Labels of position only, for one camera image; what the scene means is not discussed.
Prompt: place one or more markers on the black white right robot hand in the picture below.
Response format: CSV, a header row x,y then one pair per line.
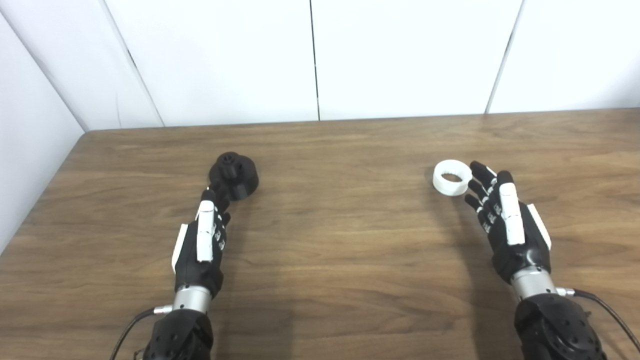
x,y
525,260

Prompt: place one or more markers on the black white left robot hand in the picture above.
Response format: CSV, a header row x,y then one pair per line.
x,y
197,270

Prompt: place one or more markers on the round black plastic part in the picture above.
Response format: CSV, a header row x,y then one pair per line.
x,y
240,175

